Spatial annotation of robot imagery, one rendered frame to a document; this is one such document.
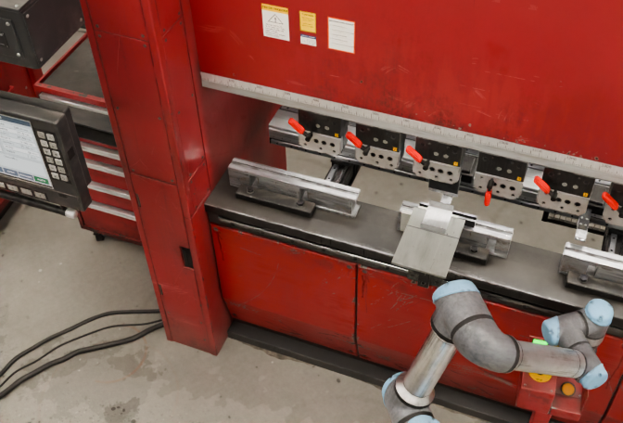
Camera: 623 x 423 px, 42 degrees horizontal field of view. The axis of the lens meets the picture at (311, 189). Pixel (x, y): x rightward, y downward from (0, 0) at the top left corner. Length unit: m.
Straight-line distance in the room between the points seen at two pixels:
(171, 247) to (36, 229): 1.34
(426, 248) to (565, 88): 0.72
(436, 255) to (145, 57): 1.11
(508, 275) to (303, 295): 0.83
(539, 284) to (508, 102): 0.71
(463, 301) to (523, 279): 0.78
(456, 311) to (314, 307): 1.26
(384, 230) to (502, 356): 0.99
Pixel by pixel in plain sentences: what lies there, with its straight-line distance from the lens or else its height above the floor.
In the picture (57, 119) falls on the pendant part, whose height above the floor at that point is 1.60.
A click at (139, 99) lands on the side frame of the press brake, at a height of 1.41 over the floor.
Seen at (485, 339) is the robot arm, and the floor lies 1.39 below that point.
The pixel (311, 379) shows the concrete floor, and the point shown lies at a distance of 3.57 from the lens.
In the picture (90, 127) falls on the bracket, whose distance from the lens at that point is 2.93.
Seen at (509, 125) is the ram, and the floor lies 1.46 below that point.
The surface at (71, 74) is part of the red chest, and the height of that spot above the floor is 0.98.
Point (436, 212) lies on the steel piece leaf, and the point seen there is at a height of 1.00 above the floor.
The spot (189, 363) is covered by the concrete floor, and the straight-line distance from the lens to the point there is 3.67.
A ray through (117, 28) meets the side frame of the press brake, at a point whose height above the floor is 1.68.
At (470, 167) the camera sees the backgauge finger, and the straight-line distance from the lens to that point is 2.94.
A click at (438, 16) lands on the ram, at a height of 1.79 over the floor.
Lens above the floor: 3.04
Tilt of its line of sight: 45 degrees down
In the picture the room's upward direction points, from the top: 2 degrees counter-clockwise
